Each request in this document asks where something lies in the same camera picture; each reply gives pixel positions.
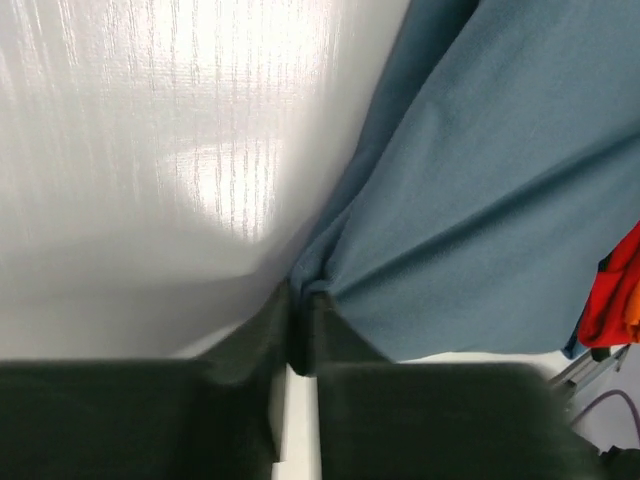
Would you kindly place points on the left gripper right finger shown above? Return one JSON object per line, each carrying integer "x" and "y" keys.
{"x": 381, "y": 420}

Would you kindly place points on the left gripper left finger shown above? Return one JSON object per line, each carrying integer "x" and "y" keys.
{"x": 218, "y": 415}

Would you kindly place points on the teal grey t-shirt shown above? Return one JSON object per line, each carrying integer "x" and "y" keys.
{"x": 498, "y": 164}

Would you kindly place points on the folded navy patterned t-shirt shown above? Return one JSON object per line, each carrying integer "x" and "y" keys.
{"x": 574, "y": 348}

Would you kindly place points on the folded red t-shirt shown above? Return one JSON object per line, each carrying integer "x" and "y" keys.
{"x": 602, "y": 324}

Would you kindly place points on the folded orange t-shirt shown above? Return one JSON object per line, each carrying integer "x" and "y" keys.
{"x": 632, "y": 318}

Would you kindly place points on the aluminium frame rail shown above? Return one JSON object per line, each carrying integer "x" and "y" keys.
{"x": 588, "y": 368}

